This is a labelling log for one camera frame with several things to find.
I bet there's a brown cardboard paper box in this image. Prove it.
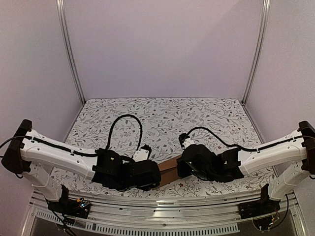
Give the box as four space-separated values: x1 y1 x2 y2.
154 155 181 190

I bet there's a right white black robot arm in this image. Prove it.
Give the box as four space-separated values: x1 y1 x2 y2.
177 121 315 214

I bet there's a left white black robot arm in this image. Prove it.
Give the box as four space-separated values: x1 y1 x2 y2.
1 119 161 213

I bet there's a floral patterned table mat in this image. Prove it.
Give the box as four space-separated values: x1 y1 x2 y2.
51 98 275 199

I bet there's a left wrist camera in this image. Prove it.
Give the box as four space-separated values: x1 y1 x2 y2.
133 145 152 162

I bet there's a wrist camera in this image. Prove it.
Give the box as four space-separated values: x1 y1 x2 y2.
179 133 195 150
133 145 152 162

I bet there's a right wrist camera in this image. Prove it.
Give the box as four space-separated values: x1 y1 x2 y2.
179 133 195 150

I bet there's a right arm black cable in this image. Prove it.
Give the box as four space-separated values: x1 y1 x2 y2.
186 126 303 152

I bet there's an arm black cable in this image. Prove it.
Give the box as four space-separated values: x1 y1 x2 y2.
105 114 143 158
186 126 303 152

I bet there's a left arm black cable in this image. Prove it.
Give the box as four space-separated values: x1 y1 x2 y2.
105 114 143 158

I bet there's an aluminium front rail frame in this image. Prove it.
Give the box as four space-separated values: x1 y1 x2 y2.
21 189 308 236

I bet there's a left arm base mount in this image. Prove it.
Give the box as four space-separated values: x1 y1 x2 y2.
46 197 91 219

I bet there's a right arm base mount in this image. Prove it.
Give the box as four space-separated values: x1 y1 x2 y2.
238 197 280 219

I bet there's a right aluminium corner post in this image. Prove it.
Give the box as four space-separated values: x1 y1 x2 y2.
241 0 271 106

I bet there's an aluminium corner post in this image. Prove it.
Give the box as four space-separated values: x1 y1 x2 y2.
241 0 271 106
56 0 86 105

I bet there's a left aluminium corner post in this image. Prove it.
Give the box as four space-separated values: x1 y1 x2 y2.
56 0 86 105

